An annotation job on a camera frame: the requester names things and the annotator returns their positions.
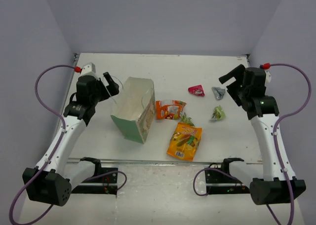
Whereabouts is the grey silver snack packet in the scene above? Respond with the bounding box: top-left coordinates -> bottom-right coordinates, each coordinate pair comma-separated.
211,87 -> 226,100

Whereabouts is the light green snack packet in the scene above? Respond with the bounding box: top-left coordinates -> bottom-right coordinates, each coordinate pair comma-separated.
210,106 -> 226,122

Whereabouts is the green paper bag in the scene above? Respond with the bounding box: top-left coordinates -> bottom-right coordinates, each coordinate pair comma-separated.
111,77 -> 156,144

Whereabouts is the red triangular snack packet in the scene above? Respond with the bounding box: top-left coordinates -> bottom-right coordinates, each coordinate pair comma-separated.
188,85 -> 205,97

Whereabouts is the green candy packet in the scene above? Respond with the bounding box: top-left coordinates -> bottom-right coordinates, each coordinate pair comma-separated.
180,112 -> 195,127

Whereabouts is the orange snack packet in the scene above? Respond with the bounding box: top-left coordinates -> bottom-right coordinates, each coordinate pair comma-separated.
156,100 -> 186,120

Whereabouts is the yellow Lot 100 candy bag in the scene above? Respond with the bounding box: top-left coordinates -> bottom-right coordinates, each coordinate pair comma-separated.
166,122 -> 202,161

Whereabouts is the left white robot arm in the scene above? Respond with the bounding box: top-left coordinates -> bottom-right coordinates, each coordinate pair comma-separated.
22,72 -> 119,206

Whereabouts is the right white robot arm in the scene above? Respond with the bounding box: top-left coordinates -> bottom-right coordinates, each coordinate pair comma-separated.
219,65 -> 306,205

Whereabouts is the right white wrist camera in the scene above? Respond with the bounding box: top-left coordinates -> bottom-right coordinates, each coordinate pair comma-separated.
261,65 -> 272,84

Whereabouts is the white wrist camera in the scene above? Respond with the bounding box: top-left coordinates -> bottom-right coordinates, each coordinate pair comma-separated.
80,62 -> 97,78
261,65 -> 272,84

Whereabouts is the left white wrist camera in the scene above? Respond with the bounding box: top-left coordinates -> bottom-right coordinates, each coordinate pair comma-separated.
80,62 -> 97,78

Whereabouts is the aluminium rail front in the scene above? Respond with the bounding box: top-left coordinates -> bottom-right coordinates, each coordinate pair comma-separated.
66,157 -> 262,167

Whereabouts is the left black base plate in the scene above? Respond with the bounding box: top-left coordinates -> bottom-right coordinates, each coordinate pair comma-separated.
72,167 -> 118,195

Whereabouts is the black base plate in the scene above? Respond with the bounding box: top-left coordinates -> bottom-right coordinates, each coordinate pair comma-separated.
72,167 -> 118,195
204,170 -> 250,195

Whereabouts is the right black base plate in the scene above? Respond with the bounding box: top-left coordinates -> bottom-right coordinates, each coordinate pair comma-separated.
204,170 -> 250,195

